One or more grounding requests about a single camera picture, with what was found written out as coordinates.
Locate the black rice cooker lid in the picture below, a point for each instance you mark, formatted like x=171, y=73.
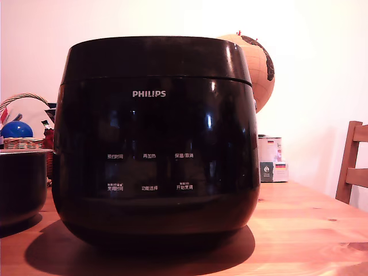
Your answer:
x=149, y=57

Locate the black Philips rice cooker body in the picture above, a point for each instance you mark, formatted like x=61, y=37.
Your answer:
x=155, y=129

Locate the white tin with flag label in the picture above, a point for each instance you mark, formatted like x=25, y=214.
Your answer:
x=268, y=149

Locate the small box with German flag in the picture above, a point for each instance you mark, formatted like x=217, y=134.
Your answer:
x=277, y=172

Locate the cork globe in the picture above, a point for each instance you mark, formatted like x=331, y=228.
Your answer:
x=258, y=72

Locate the red object in basket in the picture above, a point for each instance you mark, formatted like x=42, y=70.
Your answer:
x=49, y=139

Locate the wooden chair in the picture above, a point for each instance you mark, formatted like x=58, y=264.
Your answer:
x=349, y=161

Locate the blue ball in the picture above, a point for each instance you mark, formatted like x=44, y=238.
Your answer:
x=16, y=130

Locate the black inner cooking pot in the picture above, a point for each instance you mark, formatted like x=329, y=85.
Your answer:
x=20, y=184

